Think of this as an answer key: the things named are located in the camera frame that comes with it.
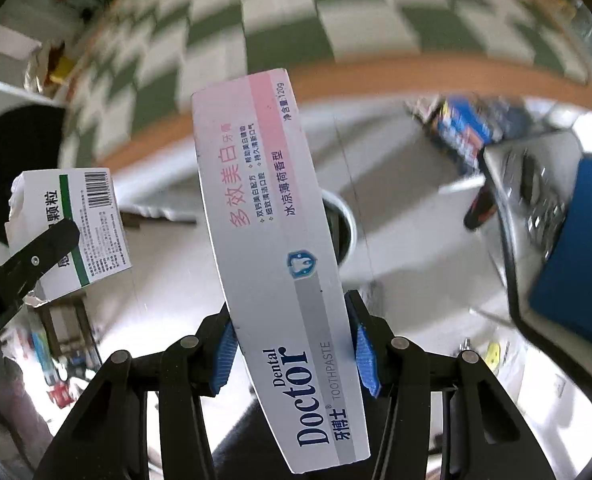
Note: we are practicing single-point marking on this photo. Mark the white pink toothpaste box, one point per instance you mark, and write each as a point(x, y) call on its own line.
point(276, 260)

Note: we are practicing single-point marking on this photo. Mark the black bag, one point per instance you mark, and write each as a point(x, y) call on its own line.
point(16, 160)

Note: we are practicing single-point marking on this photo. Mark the green white checkered mat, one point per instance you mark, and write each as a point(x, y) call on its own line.
point(276, 25)

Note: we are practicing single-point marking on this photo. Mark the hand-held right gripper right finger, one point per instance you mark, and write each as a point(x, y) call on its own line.
point(365, 360)

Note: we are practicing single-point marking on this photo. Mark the white trash bin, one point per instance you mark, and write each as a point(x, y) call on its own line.
point(345, 232)

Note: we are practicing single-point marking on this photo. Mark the yellow bucket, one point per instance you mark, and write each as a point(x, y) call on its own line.
point(62, 69)

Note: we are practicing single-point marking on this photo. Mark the white medicine box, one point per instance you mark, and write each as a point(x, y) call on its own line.
point(76, 220)

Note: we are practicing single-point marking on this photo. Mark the blue chair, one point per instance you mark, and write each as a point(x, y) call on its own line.
point(570, 260)

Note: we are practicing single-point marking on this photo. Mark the white yellow plastic bag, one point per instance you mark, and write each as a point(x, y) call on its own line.
point(495, 355)

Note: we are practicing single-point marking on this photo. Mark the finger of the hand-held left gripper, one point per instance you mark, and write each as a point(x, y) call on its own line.
point(36, 257)

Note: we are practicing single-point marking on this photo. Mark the black red bottle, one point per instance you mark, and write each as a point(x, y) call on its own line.
point(478, 210)

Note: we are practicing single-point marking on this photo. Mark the brown low shelf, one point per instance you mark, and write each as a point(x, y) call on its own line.
point(66, 325)

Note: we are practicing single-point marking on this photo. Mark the pile of clothes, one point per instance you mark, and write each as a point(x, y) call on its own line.
point(38, 65)

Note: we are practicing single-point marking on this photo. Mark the blue printed carton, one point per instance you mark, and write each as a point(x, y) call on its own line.
point(468, 127)

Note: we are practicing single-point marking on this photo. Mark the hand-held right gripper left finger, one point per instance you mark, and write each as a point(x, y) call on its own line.
point(223, 360)

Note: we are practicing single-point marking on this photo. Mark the person's leg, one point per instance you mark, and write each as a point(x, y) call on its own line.
point(241, 440)

